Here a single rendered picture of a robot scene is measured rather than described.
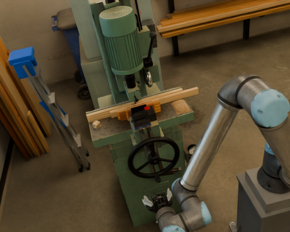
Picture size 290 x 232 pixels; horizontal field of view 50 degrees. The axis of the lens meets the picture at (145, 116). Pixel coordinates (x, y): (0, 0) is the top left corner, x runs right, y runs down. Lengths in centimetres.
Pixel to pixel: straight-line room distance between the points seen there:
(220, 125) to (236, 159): 156
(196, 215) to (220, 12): 287
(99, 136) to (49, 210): 114
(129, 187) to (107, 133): 46
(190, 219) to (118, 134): 66
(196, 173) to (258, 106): 45
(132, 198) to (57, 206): 80
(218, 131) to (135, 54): 63
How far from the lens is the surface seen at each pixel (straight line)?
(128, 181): 203
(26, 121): 304
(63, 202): 275
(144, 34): 186
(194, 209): 137
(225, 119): 122
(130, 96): 176
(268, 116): 107
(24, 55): 233
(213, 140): 126
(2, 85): 286
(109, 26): 155
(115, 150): 183
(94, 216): 257
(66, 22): 338
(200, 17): 379
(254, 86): 110
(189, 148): 190
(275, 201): 175
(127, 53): 160
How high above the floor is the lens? 201
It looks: 38 degrees down
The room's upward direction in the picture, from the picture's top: 11 degrees counter-clockwise
